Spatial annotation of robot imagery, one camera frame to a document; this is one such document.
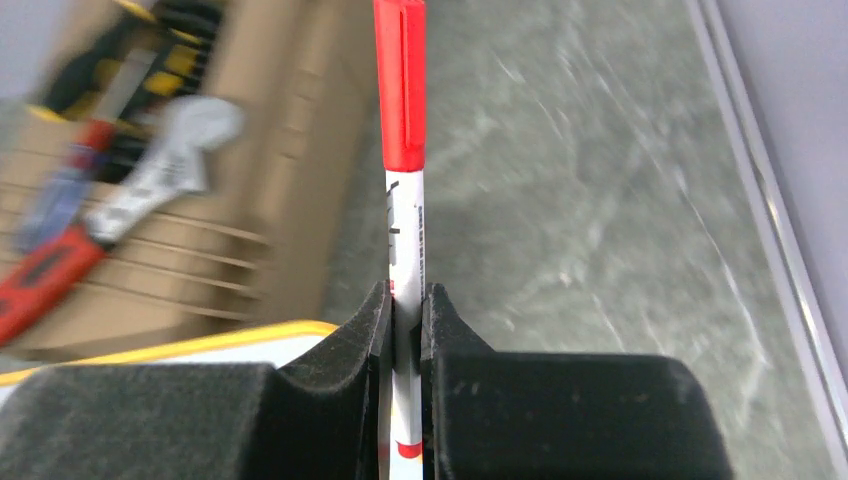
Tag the aluminium rail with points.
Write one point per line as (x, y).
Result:
(747, 134)

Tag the yellow framed whiteboard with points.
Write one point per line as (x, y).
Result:
(252, 336)

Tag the red marker cap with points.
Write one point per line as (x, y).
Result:
(401, 39)

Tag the blue handled screwdriver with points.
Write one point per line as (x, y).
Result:
(61, 198)

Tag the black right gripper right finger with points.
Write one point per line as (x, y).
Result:
(493, 414)

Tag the yellow black screwdriver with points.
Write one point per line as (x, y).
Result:
(150, 49)

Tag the tan plastic tool case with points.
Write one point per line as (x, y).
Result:
(254, 249)

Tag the red handled adjustable wrench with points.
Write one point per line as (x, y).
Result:
(173, 166)

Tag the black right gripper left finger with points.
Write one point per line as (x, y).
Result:
(325, 415)

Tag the white red whiteboard marker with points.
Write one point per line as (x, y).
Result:
(406, 273)

